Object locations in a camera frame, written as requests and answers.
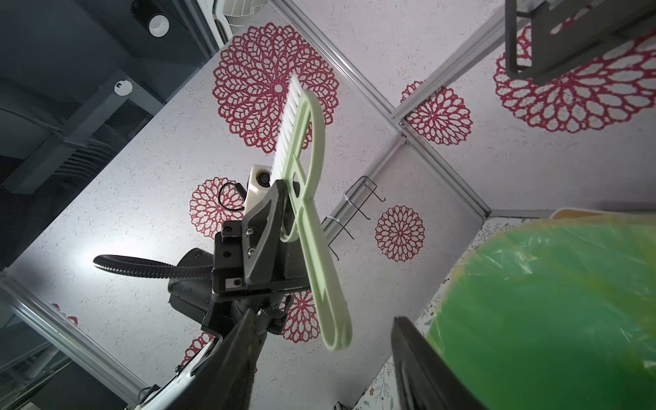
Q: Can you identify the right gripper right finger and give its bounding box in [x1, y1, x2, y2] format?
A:
[391, 317, 484, 409]

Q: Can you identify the dark grey wall shelf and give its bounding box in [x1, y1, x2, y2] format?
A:
[505, 1, 655, 85]

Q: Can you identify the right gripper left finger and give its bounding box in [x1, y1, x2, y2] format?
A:
[168, 311, 261, 409]

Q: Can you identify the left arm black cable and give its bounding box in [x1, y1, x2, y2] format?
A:
[91, 255, 216, 280]

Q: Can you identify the green bin with bag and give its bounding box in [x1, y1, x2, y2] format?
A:
[427, 215, 655, 409]

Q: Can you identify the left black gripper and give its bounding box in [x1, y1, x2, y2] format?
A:
[212, 165, 309, 297]

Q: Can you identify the black wire wall rack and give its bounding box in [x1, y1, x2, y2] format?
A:
[321, 175, 386, 261]

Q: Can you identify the light green hand brush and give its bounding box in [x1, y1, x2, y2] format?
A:
[271, 72, 353, 351]

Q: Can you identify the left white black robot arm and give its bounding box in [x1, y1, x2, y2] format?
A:
[93, 177, 309, 409]

